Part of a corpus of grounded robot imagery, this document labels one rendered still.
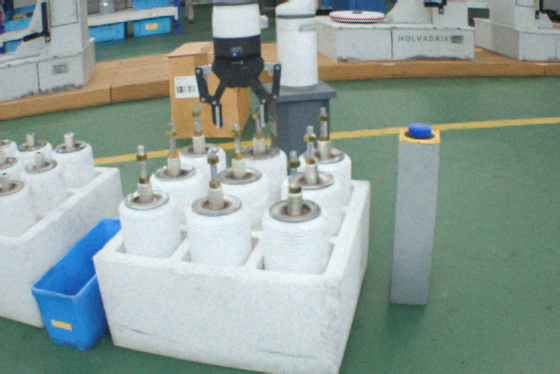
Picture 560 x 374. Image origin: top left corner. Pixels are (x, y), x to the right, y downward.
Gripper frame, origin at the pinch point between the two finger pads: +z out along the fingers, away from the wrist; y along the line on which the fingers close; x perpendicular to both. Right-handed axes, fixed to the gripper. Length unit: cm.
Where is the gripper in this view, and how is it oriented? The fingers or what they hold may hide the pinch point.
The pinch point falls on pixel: (240, 118)
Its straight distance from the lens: 96.2
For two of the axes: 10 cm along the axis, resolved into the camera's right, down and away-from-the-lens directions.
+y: 10.0, -0.2, -0.5
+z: 0.3, 9.2, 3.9
